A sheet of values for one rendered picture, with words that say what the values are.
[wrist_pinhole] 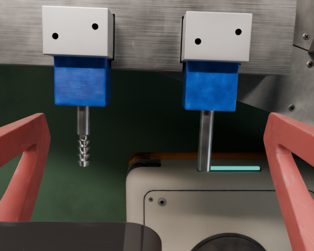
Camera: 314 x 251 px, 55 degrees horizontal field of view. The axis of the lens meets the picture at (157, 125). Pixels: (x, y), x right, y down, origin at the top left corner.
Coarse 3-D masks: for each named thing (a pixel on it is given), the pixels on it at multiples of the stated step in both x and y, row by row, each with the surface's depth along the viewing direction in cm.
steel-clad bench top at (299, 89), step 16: (304, 0) 30; (304, 16) 30; (304, 32) 31; (304, 48) 31; (304, 64) 31; (240, 80) 31; (256, 80) 31; (272, 80) 31; (288, 80) 31; (304, 80) 31; (240, 96) 32; (256, 96) 32; (272, 96) 32; (288, 96) 32; (304, 96) 32; (272, 112) 32; (288, 112) 32; (304, 112) 32
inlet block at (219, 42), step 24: (192, 24) 23; (216, 24) 23; (240, 24) 23; (192, 48) 23; (216, 48) 23; (240, 48) 23; (192, 72) 25; (216, 72) 25; (192, 96) 25; (216, 96) 25
